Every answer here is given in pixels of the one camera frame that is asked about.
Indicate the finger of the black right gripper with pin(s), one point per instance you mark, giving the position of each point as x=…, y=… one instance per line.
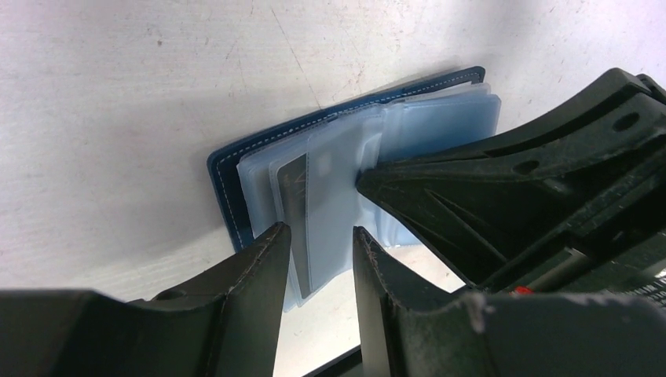
x=571, y=201

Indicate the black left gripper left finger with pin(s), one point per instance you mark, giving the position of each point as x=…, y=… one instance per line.
x=224, y=321

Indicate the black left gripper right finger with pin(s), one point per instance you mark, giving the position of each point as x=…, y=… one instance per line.
x=410, y=327

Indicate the navy blue card holder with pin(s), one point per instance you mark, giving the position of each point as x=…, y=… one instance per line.
x=340, y=143

